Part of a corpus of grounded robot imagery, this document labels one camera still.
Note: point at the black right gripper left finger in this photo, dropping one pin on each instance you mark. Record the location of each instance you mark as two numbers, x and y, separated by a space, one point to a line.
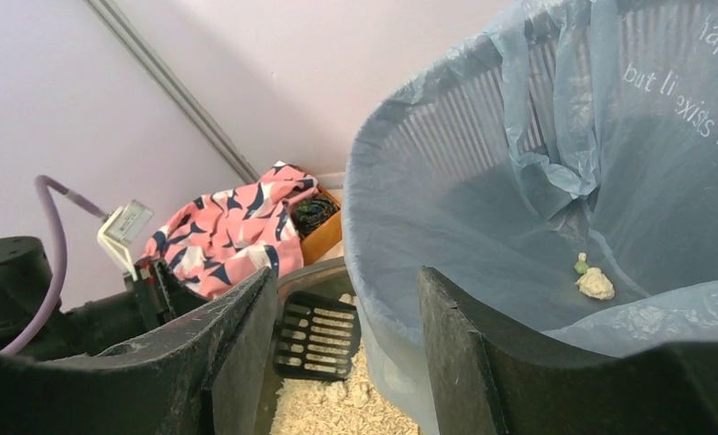
201 373

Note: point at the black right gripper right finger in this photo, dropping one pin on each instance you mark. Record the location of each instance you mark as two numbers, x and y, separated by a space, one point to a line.
491 374

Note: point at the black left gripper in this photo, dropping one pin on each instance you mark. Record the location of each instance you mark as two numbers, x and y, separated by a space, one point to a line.
159 295

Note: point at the black litter scoop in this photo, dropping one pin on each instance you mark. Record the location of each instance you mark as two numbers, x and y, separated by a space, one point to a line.
317 338

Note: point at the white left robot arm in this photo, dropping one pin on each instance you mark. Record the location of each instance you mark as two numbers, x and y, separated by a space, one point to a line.
25 276

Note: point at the dark green litter box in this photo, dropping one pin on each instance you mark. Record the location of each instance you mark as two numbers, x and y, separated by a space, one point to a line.
353 406

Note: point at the litter clump in bin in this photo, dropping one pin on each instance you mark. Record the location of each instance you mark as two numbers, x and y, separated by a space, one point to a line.
592 282

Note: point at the wooden tray box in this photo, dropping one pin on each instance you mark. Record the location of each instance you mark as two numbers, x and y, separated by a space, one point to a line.
325 237

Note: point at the pink patterned cloth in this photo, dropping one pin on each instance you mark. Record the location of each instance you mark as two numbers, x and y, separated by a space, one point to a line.
220 239

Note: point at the dark green rolled item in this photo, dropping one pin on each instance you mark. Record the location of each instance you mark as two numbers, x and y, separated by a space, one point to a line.
312 213

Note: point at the blue plastic bin liner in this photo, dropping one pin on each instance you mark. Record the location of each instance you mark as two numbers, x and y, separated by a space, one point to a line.
565 127

